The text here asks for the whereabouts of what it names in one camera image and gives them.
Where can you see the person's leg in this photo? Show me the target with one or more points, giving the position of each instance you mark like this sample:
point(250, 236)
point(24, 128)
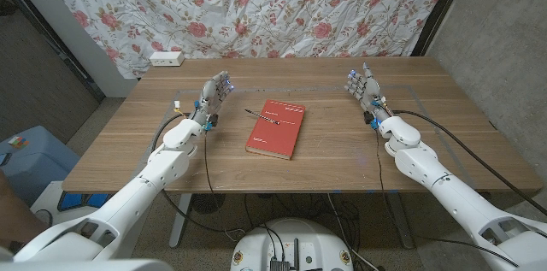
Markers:
point(17, 219)

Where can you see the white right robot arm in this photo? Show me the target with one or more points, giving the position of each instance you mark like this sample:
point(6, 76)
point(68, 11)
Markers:
point(448, 194)

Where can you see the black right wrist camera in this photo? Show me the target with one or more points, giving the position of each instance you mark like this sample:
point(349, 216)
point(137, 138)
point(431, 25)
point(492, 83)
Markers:
point(371, 120)

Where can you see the red notebook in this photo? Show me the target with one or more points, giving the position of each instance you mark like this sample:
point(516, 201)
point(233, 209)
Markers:
point(278, 134)

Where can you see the blue storage box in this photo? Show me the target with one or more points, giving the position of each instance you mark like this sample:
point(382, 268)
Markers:
point(38, 164)

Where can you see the black mechanical pencil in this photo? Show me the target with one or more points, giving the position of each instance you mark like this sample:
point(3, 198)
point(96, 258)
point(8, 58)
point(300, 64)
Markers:
point(262, 117)

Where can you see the rubik's cube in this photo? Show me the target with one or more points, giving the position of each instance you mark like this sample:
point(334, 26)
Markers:
point(18, 142)

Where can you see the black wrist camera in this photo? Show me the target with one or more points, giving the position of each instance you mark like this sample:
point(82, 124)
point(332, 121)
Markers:
point(211, 121)
point(371, 120)

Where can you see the white power strip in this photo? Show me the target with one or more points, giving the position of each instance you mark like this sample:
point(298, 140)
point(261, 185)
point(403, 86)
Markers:
point(166, 58)

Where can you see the floral backdrop cloth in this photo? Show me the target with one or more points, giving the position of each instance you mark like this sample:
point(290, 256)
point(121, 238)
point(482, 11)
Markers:
point(256, 6)

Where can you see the black backdrop frame pole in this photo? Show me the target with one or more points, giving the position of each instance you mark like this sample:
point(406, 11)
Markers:
point(440, 6)

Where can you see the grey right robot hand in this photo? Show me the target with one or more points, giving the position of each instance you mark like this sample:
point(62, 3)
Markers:
point(369, 91)

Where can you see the grey table leg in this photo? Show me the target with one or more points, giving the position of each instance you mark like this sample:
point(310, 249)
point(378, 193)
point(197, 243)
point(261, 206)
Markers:
point(179, 219)
point(401, 219)

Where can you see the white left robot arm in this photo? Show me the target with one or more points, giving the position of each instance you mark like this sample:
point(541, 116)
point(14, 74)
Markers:
point(145, 181)

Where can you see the blue foot pedal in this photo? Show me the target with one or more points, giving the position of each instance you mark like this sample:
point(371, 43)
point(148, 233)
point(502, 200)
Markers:
point(81, 201)

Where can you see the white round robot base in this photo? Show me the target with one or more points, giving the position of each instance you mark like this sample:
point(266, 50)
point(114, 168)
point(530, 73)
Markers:
point(295, 241)

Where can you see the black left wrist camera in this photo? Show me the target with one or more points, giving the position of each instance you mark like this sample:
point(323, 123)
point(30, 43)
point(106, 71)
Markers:
point(211, 121)

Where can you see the white robot torso edge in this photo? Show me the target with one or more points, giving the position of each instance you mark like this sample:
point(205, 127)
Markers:
point(85, 266)

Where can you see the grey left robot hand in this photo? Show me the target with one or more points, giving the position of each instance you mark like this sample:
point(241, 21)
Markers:
point(209, 96)

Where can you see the black round floor fan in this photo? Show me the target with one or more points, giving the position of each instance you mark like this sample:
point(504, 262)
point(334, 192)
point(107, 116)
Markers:
point(207, 203)

